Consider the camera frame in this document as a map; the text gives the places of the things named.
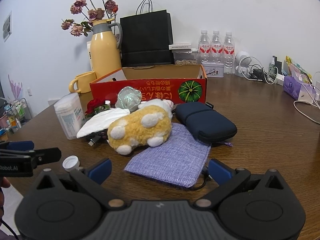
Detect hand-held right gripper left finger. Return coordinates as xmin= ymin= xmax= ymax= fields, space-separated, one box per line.
xmin=35 ymin=158 xmax=125 ymax=209

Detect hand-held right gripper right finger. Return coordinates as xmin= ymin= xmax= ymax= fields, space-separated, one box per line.
xmin=194 ymin=158 xmax=284 ymax=209

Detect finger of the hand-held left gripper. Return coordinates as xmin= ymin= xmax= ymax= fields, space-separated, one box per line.
xmin=29 ymin=147 xmax=62 ymax=167
xmin=0 ymin=141 xmax=35 ymax=152

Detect white cotton swab container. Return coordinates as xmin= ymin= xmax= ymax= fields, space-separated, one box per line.
xmin=54 ymin=92 xmax=86 ymax=140

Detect white tissue cloth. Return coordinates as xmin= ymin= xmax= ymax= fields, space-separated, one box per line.
xmin=76 ymin=107 xmax=130 ymax=139

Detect purple burlap pouch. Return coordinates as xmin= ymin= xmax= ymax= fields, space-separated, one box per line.
xmin=124 ymin=122 xmax=233 ymax=188

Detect navy zip case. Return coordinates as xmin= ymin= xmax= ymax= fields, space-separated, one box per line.
xmin=174 ymin=102 xmax=238 ymax=143

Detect yellow and white plush toy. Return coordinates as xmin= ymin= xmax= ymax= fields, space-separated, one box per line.
xmin=107 ymin=99 xmax=174 ymax=155

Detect red cardboard box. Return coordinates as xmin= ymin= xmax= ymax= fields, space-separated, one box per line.
xmin=89 ymin=64 xmax=208 ymax=105

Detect white bottle cap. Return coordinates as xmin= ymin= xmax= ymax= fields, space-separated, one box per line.
xmin=62 ymin=155 xmax=80 ymax=172

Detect metal storage rack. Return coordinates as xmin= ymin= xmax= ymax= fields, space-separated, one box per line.
xmin=0 ymin=97 xmax=33 ymax=140

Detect small red rose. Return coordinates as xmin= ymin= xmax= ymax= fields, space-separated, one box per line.
xmin=85 ymin=98 xmax=110 ymax=117

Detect yellow mug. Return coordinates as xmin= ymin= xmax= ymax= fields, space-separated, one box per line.
xmin=69 ymin=71 xmax=97 ymax=94

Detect printed tin box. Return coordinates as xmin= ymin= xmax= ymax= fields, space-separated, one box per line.
xmin=201 ymin=61 xmax=225 ymax=78

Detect black power adapter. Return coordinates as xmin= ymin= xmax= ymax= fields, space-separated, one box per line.
xmin=247 ymin=65 xmax=265 ymax=81

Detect small white fan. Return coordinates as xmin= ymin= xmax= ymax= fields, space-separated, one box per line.
xmin=235 ymin=51 xmax=253 ymax=77

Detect purple tissue pack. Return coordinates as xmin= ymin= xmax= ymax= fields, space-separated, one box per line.
xmin=283 ymin=75 xmax=317 ymax=101

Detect yellow thermos jug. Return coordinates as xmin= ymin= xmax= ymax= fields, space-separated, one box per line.
xmin=90 ymin=19 xmax=123 ymax=79

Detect clear seed container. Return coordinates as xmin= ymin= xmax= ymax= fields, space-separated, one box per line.
xmin=172 ymin=51 xmax=198 ymax=66

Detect clear water bottle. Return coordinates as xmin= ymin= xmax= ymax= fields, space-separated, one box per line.
xmin=222 ymin=32 xmax=235 ymax=75
xmin=210 ymin=31 xmax=223 ymax=64
xmin=198 ymin=30 xmax=211 ymax=64

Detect small black device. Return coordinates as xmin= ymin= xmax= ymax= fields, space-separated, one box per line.
xmin=272 ymin=55 xmax=283 ymax=75

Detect colourful snack packet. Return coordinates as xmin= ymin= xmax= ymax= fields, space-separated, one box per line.
xmin=286 ymin=56 xmax=313 ymax=83

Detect white flat box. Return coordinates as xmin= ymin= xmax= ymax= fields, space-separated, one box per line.
xmin=168 ymin=44 xmax=192 ymax=53

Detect black paper bag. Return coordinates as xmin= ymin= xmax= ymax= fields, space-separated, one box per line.
xmin=120 ymin=0 xmax=175 ymax=67

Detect dried pink flowers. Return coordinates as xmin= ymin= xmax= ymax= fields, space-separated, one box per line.
xmin=61 ymin=0 xmax=118 ymax=37

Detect thin black cable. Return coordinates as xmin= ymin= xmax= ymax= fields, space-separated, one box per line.
xmin=186 ymin=166 xmax=213 ymax=191

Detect purple wall sticker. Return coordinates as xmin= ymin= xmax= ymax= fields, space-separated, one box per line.
xmin=7 ymin=74 xmax=23 ymax=100

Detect long white cable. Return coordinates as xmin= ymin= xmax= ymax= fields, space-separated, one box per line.
xmin=294 ymin=80 xmax=320 ymax=124

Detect wall poster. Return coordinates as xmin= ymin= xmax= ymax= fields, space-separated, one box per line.
xmin=2 ymin=11 xmax=13 ymax=42

